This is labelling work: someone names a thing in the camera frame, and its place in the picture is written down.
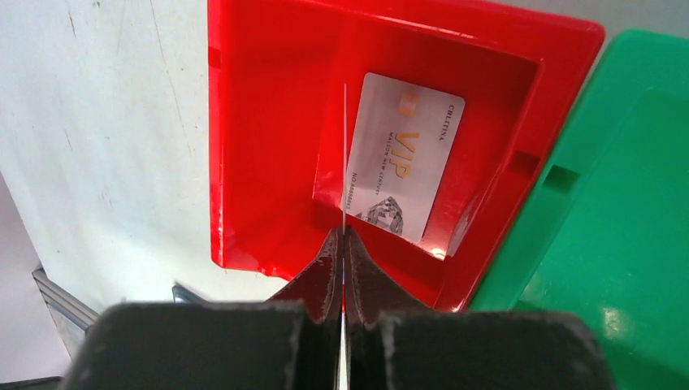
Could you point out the green bin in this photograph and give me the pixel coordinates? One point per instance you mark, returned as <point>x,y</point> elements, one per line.
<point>604,232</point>

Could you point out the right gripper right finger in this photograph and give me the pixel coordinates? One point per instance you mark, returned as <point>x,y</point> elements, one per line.
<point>394,341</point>

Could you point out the left red bin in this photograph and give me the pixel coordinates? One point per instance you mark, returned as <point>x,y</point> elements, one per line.
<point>286,83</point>

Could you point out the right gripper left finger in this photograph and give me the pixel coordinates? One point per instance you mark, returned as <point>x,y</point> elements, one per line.
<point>289,341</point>

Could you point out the white credit card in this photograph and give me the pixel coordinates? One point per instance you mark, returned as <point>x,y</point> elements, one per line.
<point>402,138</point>

